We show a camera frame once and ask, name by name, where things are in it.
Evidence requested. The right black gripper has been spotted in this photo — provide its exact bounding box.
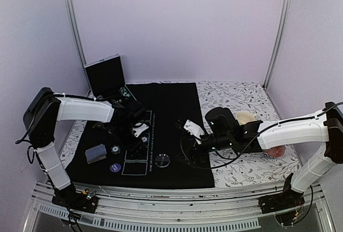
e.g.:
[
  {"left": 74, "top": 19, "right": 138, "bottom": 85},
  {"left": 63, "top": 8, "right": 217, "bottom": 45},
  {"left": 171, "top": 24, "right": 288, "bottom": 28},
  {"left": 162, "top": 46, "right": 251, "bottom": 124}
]
[{"left": 174, "top": 133, "right": 233, "bottom": 169}]

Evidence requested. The aluminium poker chip case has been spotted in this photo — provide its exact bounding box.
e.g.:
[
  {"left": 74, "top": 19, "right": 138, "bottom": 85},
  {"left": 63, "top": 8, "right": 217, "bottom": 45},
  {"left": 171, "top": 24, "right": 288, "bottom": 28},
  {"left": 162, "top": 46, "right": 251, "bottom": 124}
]
[{"left": 85, "top": 54, "right": 135, "bottom": 101}]

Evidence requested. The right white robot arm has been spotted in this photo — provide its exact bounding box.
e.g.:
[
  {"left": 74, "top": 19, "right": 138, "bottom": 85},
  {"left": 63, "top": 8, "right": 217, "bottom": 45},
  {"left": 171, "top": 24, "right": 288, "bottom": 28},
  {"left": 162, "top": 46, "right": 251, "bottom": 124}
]
[{"left": 180, "top": 102, "right": 342, "bottom": 208}]

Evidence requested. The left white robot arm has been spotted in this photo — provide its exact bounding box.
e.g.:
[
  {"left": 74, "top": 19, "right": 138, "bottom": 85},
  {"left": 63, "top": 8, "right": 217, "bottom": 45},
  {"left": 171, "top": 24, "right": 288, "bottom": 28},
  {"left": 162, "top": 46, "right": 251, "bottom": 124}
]
[{"left": 15, "top": 87, "right": 149, "bottom": 207}]

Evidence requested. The green chip stack in case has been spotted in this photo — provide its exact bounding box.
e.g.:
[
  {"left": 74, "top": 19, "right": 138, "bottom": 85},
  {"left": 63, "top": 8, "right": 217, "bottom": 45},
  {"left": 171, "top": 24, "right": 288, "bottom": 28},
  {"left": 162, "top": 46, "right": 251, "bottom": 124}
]
[{"left": 119, "top": 87, "right": 131, "bottom": 98}]

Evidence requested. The cream white cup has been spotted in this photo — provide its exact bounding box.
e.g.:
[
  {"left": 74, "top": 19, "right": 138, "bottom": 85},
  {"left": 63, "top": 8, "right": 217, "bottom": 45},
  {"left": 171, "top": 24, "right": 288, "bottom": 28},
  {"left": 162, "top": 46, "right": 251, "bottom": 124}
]
[{"left": 235, "top": 111, "right": 255, "bottom": 125}]

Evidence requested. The red black triangle piece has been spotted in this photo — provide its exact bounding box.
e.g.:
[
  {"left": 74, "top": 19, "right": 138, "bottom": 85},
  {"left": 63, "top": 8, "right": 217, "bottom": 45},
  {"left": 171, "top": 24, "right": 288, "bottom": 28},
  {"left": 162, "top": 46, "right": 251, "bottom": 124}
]
[{"left": 92, "top": 123, "right": 105, "bottom": 129}]

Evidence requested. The floral white tablecloth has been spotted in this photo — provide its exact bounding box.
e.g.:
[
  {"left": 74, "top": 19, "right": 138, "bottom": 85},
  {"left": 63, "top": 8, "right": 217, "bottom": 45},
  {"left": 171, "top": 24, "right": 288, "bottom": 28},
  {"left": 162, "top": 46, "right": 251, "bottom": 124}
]
[{"left": 61, "top": 81, "right": 300, "bottom": 190}]

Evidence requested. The blue playing card deck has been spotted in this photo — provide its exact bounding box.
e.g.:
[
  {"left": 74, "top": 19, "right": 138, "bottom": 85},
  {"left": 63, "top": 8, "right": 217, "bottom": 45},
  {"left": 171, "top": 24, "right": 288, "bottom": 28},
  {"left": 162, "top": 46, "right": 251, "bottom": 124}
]
[{"left": 85, "top": 144, "right": 107, "bottom": 164}]

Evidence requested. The red patterned bowl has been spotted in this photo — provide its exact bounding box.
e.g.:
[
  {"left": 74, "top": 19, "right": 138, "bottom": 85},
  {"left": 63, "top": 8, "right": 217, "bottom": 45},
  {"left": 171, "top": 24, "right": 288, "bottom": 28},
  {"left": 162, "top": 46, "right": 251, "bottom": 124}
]
[{"left": 264, "top": 146, "right": 286, "bottom": 158}]

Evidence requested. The purple small blind button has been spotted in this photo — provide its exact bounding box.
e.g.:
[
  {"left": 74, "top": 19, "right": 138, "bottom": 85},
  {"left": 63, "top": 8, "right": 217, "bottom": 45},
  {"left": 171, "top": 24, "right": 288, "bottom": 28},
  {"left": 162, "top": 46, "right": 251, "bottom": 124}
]
[{"left": 110, "top": 163, "right": 122, "bottom": 173}]

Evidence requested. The black poker mat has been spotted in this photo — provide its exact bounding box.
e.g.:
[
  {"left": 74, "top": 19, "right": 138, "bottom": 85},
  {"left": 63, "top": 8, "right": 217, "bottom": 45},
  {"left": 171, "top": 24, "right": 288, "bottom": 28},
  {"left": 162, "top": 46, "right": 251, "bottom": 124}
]
[{"left": 66, "top": 83, "right": 214, "bottom": 189}]

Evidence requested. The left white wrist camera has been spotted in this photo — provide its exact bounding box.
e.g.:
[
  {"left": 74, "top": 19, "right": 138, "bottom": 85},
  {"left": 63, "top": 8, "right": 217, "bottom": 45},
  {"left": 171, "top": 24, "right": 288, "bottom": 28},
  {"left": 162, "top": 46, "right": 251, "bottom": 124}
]
[{"left": 132, "top": 123, "right": 149, "bottom": 138}]

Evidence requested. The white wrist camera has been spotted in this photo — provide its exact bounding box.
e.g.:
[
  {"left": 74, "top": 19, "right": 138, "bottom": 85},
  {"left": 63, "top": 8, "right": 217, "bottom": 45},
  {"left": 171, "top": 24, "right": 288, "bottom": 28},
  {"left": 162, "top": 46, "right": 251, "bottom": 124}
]
[
  {"left": 132, "top": 123, "right": 149, "bottom": 138},
  {"left": 177, "top": 119, "right": 205, "bottom": 145}
]

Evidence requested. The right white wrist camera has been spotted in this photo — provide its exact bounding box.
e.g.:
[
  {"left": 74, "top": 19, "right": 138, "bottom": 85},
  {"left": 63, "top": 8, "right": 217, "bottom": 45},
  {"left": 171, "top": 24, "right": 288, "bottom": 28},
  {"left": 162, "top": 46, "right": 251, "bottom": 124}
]
[{"left": 177, "top": 119, "right": 205, "bottom": 145}]

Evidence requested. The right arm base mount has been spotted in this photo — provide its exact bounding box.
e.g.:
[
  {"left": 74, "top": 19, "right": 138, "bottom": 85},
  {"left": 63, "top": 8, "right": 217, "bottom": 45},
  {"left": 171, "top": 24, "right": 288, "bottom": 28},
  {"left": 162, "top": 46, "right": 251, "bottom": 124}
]
[{"left": 258, "top": 173, "right": 305, "bottom": 227}]

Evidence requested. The aluminium front rail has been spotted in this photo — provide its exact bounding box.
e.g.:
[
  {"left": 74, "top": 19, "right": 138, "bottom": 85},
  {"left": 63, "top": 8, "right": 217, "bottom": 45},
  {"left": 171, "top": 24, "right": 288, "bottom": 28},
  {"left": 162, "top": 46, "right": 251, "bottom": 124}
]
[{"left": 23, "top": 182, "right": 336, "bottom": 231}]

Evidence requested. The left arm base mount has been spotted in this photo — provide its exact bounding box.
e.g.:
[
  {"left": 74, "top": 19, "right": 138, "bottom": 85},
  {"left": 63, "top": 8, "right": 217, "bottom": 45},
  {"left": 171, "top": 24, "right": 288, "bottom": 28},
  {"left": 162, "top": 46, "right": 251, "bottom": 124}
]
[{"left": 51, "top": 184, "right": 99, "bottom": 214}]

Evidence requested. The left aluminium frame post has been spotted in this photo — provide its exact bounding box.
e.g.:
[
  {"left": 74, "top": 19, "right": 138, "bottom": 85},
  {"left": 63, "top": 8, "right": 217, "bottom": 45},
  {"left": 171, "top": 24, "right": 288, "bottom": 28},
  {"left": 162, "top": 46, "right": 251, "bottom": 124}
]
[{"left": 60, "top": 0, "right": 88, "bottom": 68}]

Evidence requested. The aluminium frame post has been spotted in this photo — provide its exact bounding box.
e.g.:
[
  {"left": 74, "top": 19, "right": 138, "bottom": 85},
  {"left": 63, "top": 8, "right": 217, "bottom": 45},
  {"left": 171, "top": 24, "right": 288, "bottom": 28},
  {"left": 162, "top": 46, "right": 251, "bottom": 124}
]
[
  {"left": 263, "top": 0, "right": 292, "bottom": 91},
  {"left": 60, "top": 0, "right": 88, "bottom": 68}
]

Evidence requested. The right aluminium frame post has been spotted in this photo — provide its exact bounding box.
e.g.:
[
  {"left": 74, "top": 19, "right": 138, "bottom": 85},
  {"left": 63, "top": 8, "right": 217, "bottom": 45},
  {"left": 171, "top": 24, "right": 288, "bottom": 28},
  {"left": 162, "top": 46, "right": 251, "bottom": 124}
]
[{"left": 263, "top": 0, "right": 292, "bottom": 91}]

